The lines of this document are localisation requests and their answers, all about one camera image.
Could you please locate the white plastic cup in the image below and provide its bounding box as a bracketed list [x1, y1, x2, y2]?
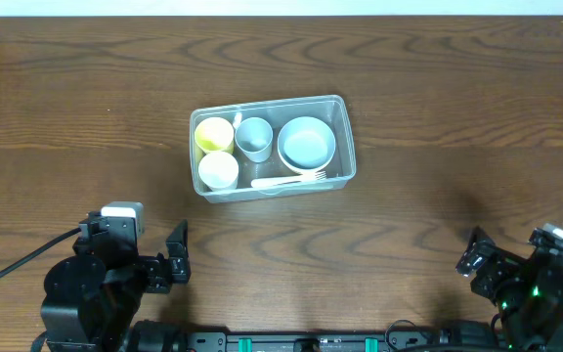
[197, 152, 239, 191]

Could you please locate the green plastic spoon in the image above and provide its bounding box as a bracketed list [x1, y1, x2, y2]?
[258, 183, 334, 197]

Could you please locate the yellow plastic cup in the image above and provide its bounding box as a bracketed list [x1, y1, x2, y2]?
[194, 117, 235, 156]

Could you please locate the grey plastic cup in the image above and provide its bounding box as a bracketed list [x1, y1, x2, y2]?
[235, 117, 274, 163]

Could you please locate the pink plastic fork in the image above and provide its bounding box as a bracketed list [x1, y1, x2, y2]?
[250, 171, 326, 188]

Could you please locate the white plastic bowl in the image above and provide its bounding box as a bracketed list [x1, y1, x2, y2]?
[277, 147, 336, 174]

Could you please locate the grey plastic bowl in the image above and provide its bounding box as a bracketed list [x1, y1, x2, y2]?
[277, 116, 336, 150]

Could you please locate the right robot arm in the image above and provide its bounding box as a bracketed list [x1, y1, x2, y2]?
[455, 223, 563, 351]

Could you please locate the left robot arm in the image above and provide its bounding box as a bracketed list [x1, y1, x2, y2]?
[31, 211, 191, 352]

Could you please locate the clear plastic container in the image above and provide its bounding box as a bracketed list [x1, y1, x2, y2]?
[190, 95, 357, 203]

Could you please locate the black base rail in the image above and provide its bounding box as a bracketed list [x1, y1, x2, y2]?
[119, 320, 513, 352]

